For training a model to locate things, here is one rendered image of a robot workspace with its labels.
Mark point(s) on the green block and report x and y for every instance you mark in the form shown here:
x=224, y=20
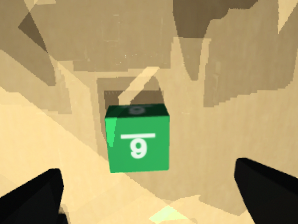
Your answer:
x=138, y=137

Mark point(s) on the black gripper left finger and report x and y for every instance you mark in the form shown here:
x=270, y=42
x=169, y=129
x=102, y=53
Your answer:
x=35, y=202

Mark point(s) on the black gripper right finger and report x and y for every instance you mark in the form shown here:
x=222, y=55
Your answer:
x=270, y=196

